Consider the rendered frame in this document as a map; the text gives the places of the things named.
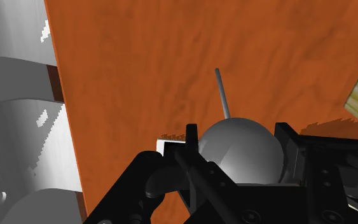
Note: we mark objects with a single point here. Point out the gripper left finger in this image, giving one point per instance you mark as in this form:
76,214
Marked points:
154,173

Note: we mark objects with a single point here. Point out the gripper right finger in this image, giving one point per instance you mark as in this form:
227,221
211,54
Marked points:
327,173

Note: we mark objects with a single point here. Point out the small white box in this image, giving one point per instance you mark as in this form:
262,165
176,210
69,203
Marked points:
166,145

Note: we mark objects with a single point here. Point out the grey ball with thin rod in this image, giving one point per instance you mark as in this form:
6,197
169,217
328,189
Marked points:
243,152

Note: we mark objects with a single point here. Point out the orange wooden table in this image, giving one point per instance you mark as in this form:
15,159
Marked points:
154,71

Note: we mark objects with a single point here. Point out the grey curved metal chair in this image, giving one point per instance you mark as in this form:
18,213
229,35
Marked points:
14,124

